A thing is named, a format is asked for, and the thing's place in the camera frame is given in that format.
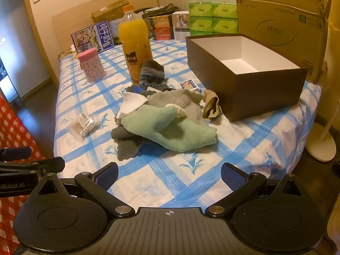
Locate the blue printed carton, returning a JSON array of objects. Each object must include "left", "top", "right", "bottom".
[{"left": 71, "top": 21, "right": 115, "bottom": 54}]

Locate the white floor stand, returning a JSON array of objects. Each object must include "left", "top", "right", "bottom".
[{"left": 305, "top": 85, "right": 337, "bottom": 162}]

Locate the white cloth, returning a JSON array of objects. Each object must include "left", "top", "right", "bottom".
[{"left": 115, "top": 92, "right": 149, "bottom": 119}]

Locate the white product box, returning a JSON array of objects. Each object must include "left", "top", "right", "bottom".
[{"left": 172, "top": 11, "right": 191, "bottom": 41}]

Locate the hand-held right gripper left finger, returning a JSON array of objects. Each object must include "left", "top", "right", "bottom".
[{"left": 39, "top": 162, "right": 135, "bottom": 218}]

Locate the small printed packet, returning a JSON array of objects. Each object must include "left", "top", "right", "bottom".
[{"left": 178, "top": 80, "right": 201, "bottom": 93}]

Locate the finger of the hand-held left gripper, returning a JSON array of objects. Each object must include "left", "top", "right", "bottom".
[
  {"left": 0, "top": 146, "right": 33, "bottom": 161},
  {"left": 0, "top": 156, "right": 66, "bottom": 177}
]

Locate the green towel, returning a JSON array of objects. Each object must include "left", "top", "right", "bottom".
[{"left": 121, "top": 105, "right": 218, "bottom": 152}]

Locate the pink patterned container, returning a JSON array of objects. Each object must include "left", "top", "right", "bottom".
[{"left": 77, "top": 47, "right": 106, "bottom": 83}]

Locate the orange juice bottle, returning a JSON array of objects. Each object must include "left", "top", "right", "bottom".
[{"left": 118, "top": 4, "right": 154, "bottom": 87}]

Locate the black and white appliance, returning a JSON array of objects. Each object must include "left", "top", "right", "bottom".
[{"left": 0, "top": 56, "right": 20, "bottom": 103}]

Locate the dark grey towel blue edge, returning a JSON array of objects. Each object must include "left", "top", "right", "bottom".
[{"left": 111, "top": 125, "right": 160, "bottom": 161}]

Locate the light grey fleece towel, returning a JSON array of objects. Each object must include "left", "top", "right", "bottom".
[{"left": 147, "top": 88, "right": 205, "bottom": 125}]

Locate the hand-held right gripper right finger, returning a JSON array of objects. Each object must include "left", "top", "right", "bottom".
[{"left": 205, "top": 162, "right": 302, "bottom": 218}]

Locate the beige stocking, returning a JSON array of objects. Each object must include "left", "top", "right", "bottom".
[{"left": 202, "top": 90, "right": 222, "bottom": 119}]

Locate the cotton swab pack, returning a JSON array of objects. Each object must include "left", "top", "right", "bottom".
[{"left": 68, "top": 112, "right": 101, "bottom": 138}]

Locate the olive cardboard box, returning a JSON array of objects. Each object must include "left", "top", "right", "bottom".
[{"left": 91, "top": 0, "right": 130, "bottom": 24}]

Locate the green tissue pack bundle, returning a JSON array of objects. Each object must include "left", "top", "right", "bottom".
[{"left": 188, "top": 1, "right": 238, "bottom": 36}]

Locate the large cardboard box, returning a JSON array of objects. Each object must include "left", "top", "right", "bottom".
[{"left": 234, "top": 0, "right": 332, "bottom": 84}]

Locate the wooden door frame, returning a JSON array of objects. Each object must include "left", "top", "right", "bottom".
[{"left": 20, "top": 0, "right": 60, "bottom": 86}]

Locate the brown patterned knit sock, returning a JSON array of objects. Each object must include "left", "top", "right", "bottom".
[{"left": 139, "top": 59, "right": 168, "bottom": 91}]

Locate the dark bag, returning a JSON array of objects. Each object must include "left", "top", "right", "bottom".
[{"left": 135, "top": 3, "right": 181, "bottom": 22}]

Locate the wooden headboard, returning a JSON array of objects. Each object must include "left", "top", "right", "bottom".
[{"left": 52, "top": 0, "right": 158, "bottom": 59}]

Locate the orange printed box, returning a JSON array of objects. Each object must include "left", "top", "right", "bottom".
[{"left": 147, "top": 14, "right": 175, "bottom": 41}]

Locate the brown shoe box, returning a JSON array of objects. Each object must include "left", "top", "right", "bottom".
[{"left": 185, "top": 34, "right": 309, "bottom": 123}]

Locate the red checked cloth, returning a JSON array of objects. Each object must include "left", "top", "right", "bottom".
[{"left": 0, "top": 94, "right": 57, "bottom": 255}]

